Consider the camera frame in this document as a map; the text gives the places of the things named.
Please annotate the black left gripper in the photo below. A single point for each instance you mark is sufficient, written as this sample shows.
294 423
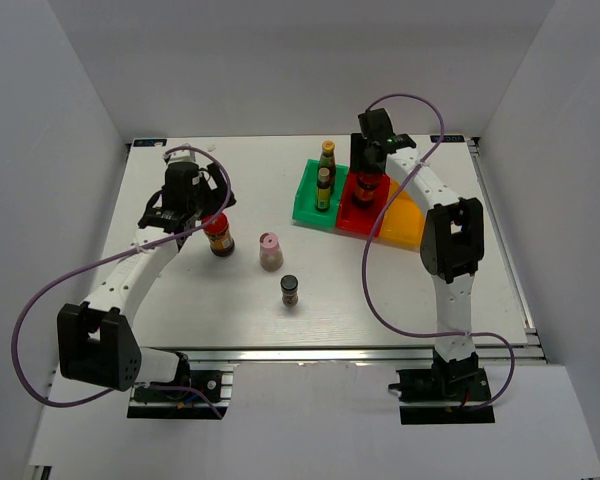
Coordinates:
217 195

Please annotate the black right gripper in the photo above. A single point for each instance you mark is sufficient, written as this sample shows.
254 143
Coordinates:
358 162

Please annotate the red cap dark sauce jar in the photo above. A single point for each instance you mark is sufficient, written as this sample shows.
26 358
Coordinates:
366 186

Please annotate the tall brown sauce bottle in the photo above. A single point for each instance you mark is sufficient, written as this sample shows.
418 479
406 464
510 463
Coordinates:
327 165

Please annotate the red lid sauce jar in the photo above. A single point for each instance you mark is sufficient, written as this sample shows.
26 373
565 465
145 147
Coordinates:
218 233

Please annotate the small yellow label bottle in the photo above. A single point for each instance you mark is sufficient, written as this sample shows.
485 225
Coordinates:
323 189

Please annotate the pink cap spice shaker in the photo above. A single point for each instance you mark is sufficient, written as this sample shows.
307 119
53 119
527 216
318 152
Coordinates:
270 254

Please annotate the black cap pepper shaker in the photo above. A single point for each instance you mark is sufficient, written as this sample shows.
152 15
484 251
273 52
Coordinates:
289 288

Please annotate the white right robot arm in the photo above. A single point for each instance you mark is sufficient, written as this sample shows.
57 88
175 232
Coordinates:
452 243

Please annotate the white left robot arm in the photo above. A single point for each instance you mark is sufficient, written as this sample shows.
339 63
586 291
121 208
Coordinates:
96 343

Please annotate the red plastic bin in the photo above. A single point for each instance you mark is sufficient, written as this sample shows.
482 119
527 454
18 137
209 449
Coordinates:
357 221

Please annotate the yellow plastic bin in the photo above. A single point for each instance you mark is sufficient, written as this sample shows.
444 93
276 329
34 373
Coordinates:
403 224

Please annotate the green plastic bin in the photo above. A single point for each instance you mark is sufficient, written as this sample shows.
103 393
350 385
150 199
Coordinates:
304 210

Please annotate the blue label sticker right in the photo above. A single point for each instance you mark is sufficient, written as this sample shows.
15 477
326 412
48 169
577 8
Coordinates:
453 138

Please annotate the blue label sticker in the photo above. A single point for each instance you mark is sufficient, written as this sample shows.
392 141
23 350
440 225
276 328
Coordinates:
453 138
149 142

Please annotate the blue label sticker left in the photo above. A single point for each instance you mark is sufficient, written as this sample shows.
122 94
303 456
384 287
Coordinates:
149 142

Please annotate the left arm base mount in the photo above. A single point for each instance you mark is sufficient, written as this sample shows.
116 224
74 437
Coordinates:
194 394

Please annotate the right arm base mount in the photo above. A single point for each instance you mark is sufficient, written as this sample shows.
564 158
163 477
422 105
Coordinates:
446 393

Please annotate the aluminium table frame rail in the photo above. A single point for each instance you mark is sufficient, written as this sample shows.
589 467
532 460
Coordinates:
499 271

